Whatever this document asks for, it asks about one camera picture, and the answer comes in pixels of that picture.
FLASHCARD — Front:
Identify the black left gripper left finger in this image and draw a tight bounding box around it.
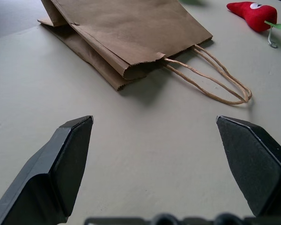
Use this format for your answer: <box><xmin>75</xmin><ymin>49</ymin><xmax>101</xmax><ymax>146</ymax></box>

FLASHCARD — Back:
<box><xmin>0</xmin><ymin>115</ymin><xmax>95</xmax><ymax>225</ymax></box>

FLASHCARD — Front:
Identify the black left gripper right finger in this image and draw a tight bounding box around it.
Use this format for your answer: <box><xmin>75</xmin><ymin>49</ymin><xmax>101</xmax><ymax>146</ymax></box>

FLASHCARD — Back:
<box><xmin>215</xmin><ymin>115</ymin><xmax>281</xmax><ymax>218</ymax></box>

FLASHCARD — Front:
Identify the brown paper bag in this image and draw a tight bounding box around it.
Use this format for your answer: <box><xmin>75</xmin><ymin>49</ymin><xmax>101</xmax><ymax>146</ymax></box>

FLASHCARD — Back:
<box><xmin>37</xmin><ymin>0</ymin><xmax>252</xmax><ymax>105</ymax></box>

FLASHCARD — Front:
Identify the red plush chili toy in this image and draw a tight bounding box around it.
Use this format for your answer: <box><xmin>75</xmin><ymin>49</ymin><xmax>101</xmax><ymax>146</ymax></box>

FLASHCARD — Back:
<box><xmin>226</xmin><ymin>1</ymin><xmax>281</xmax><ymax>49</ymax></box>

